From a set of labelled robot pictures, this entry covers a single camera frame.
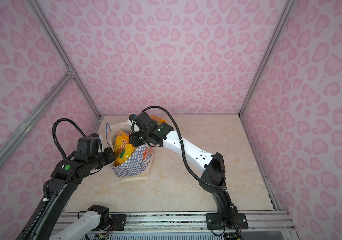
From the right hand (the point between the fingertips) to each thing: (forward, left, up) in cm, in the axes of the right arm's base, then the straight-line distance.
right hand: (131, 139), depth 74 cm
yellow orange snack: (-4, +4, -2) cm, 6 cm away
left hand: (-6, +7, -2) cm, 9 cm away
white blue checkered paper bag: (-9, -3, -10) cm, 14 cm away
